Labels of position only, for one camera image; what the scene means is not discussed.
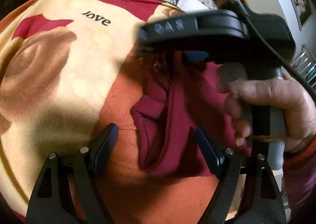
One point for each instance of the person's right hand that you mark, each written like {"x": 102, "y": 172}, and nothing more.
{"x": 286, "y": 94}

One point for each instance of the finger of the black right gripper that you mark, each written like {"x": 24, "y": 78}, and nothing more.
{"x": 195, "y": 56}

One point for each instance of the maroon right sleeve forearm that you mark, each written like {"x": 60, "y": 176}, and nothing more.
{"x": 299, "y": 176}

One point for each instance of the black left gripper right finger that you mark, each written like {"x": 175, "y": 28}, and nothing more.
{"x": 261, "y": 200}

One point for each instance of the rose pattern fleece blanket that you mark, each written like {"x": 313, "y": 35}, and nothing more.
{"x": 68, "y": 69}

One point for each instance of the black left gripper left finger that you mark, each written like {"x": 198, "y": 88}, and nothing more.
{"x": 51, "y": 200}

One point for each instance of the maroon sweatshirt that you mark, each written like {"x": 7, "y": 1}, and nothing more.
{"x": 177, "y": 98}

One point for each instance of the white pillow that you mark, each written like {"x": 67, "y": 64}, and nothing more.
{"x": 190, "y": 6}

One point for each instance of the framed wall photo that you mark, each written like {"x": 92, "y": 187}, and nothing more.
{"x": 302, "y": 11}

